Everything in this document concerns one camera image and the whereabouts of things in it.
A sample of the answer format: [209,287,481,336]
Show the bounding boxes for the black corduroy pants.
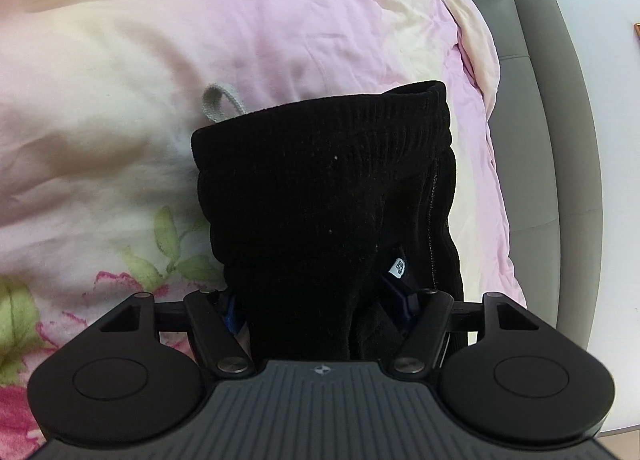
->
[191,81,463,362]

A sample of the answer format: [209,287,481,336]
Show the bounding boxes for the pink floral duvet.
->
[1,0,524,459]

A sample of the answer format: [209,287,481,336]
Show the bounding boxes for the grey upholstered headboard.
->
[472,0,603,347]

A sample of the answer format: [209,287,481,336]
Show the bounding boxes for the grey fabric loop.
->
[202,83,247,124]

